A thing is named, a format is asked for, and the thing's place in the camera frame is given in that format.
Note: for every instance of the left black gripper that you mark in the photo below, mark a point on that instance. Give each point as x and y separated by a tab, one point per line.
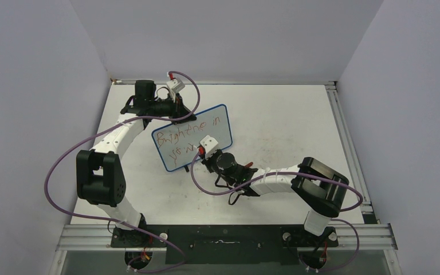
177	108

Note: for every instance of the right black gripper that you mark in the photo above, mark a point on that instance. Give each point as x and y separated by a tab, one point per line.
208	161

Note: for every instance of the blue framed whiteboard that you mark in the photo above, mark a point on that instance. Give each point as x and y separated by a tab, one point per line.
174	142

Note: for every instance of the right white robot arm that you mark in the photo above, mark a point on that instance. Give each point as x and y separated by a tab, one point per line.
320	187

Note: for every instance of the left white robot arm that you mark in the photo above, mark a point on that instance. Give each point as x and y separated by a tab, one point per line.
100	177

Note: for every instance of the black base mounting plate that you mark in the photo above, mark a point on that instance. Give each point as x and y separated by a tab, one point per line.
229	244

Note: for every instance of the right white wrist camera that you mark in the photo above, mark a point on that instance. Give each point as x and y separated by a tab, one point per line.
208	146

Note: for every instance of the aluminium frame rail right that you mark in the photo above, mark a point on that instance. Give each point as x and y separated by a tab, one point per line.
349	148

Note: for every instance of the aluminium frame rail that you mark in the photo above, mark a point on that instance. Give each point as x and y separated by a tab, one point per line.
349	148
81	237

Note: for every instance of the aluminium frame rail front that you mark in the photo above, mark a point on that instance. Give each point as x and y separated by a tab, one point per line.
81	237

